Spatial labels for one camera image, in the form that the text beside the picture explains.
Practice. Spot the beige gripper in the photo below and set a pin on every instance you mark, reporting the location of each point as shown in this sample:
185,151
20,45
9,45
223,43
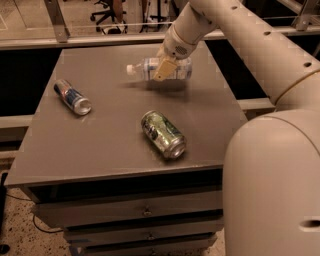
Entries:
175,46

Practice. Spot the clear blue-label plastic bottle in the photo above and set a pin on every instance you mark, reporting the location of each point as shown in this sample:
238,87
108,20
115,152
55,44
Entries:
146,69

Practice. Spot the blue silver redbull can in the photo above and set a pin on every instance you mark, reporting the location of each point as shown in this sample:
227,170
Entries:
78,103

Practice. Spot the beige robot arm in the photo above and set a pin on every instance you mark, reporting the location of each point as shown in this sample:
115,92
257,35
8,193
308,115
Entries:
271,171

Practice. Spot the green silver soda can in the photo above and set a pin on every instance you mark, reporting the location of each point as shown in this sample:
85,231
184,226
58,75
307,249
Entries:
163,134

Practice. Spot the black office chair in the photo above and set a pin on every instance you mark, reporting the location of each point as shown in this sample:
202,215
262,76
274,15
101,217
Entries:
107,12

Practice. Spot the grey drawer cabinet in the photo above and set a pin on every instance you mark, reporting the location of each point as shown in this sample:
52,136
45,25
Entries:
103,182

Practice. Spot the metal railing frame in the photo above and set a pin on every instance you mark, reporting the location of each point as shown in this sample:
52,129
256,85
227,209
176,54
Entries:
33,24

